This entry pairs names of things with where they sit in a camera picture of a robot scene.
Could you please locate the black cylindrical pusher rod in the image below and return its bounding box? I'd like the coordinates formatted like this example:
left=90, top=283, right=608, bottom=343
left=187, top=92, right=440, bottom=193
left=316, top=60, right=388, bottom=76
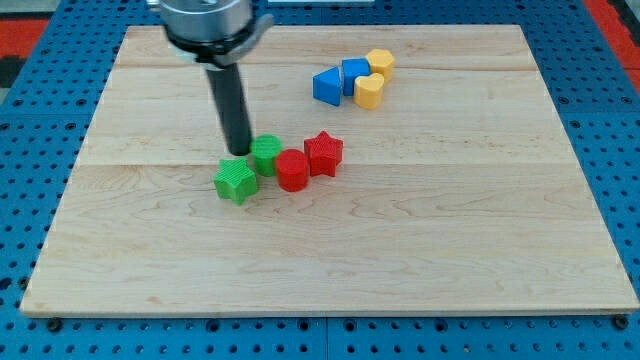
left=206, top=64, right=253, bottom=156

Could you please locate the green star block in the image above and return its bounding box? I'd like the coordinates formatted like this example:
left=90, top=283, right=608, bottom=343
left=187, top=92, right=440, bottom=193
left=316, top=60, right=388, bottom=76
left=213, top=157, right=258, bottom=205

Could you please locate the red star block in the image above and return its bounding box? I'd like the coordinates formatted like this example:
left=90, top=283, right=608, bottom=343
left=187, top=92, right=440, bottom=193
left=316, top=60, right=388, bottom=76
left=303, top=131, right=344, bottom=177

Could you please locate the green cylinder block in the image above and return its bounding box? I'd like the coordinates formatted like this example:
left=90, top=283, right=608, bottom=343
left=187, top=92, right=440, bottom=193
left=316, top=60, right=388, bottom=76
left=250, top=134, right=283, bottom=177

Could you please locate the blue triangle block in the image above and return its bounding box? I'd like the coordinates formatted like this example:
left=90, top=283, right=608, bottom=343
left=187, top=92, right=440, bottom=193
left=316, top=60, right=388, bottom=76
left=312, top=67, right=342, bottom=106

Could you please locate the red cylinder block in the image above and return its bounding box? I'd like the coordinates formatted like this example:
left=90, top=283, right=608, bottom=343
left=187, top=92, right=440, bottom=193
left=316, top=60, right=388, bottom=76
left=275, top=149, right=309, bottom=192

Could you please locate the blue cube block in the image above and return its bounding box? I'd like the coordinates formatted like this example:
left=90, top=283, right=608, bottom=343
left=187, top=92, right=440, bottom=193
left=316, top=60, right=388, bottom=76
left=341, top=58, right=371, bottom=96

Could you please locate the yellow heart block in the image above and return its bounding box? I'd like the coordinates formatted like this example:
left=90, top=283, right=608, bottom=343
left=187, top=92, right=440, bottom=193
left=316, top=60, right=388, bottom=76
left=353, top=73, right=385, bottom=110

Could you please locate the yellow hexagon block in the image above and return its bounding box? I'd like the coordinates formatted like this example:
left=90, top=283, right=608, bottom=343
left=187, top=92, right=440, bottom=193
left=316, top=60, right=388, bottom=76
left=365, top=49, right=395, bottom=83

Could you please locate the light wooden board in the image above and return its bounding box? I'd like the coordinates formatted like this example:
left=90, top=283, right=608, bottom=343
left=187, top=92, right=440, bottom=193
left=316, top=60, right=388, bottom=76
left=21, top=25, right=639, bottom=318

